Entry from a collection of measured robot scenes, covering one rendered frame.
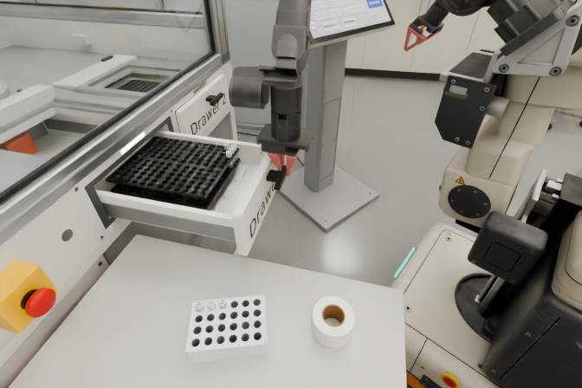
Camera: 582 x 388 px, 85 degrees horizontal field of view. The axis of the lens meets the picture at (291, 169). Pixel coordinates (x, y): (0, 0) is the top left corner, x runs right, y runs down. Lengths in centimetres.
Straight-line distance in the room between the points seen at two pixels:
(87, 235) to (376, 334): 56
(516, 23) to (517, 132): 33
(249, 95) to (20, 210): 39
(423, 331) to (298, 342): 68
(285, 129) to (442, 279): 95
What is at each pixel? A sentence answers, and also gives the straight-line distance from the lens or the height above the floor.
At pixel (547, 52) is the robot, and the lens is 68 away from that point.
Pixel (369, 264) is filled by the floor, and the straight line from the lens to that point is 167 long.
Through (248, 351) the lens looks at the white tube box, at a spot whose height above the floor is 78.
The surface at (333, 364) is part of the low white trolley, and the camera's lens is 59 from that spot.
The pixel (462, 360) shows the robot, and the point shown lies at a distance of 122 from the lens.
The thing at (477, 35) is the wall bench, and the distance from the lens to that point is 380.
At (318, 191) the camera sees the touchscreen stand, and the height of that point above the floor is 4.
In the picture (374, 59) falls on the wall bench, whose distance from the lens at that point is 369.
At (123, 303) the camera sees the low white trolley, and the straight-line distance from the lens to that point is 70.
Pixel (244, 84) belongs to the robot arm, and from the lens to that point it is 58.
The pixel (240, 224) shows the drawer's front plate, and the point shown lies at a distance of 55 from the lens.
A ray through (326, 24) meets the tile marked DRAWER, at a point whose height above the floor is 101.
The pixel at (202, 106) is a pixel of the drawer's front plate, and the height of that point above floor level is 89.
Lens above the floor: 131
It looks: 37 degrees down
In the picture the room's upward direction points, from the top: straight up
